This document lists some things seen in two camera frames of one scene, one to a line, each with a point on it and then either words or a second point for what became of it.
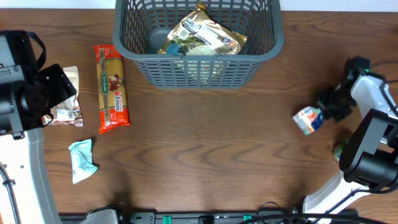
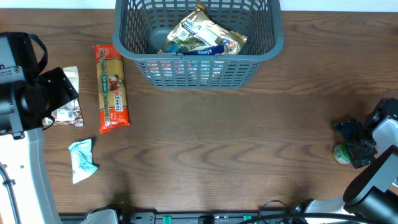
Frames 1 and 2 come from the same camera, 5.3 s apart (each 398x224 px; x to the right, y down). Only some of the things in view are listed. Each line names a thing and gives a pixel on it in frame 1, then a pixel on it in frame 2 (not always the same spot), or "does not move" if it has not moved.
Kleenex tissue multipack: (309, 119) → (188, 71)
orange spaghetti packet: (112, 102) does not move
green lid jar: (337, 152) does not move
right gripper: (336, 116) → (360, 158)
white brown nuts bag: (68, 112) does not move
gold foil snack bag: (201, 34) does not move
